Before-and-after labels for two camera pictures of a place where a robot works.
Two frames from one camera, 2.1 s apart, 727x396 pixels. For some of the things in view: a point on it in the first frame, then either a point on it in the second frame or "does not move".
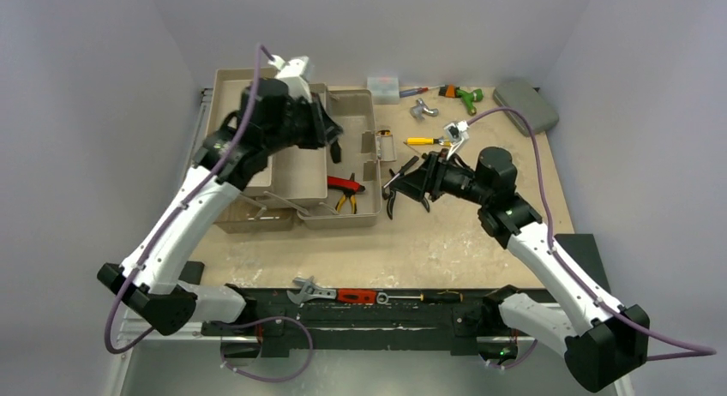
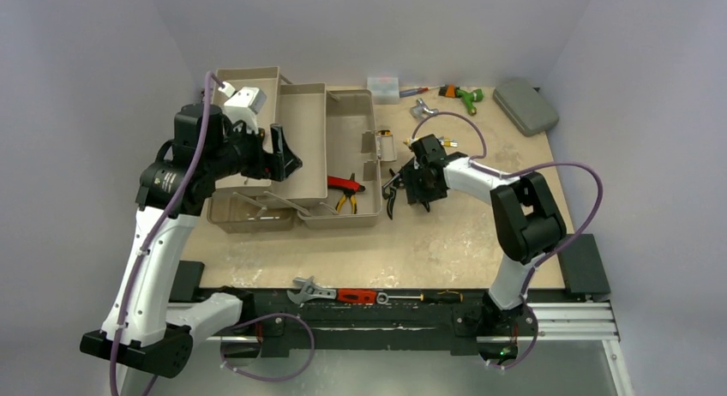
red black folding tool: x=347 y=185 does not move
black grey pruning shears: x=387 y=192 does not move
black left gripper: x=317 y=139 → x=272 y=166
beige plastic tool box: x=303 y=188 does not move
